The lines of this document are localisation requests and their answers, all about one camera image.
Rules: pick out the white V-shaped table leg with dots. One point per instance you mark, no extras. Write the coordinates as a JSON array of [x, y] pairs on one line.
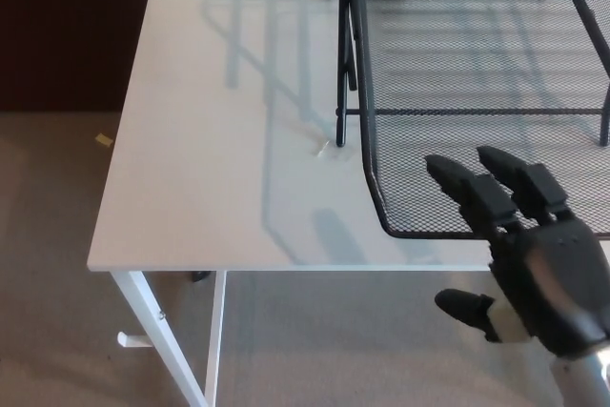
[[143, 297]]

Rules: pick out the white table foot piece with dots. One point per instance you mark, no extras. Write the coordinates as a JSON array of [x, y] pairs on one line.
[[136, 340]]

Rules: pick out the black mesh file tray layer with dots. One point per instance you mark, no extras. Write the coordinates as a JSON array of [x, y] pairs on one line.
[[429, 92]]

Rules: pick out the small black foot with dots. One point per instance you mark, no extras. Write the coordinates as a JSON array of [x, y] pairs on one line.
[[200, 277]]

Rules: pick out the yellow paper scrap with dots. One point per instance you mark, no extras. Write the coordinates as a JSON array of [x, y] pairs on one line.
[[104, 140]]

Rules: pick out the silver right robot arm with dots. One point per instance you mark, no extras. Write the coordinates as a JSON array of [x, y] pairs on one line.
[[581, 383]]

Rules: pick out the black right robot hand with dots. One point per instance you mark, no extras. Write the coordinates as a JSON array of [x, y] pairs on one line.
[[553, 283]]

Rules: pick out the clear tape piece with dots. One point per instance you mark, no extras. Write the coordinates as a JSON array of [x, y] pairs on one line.
[[321, 149]]

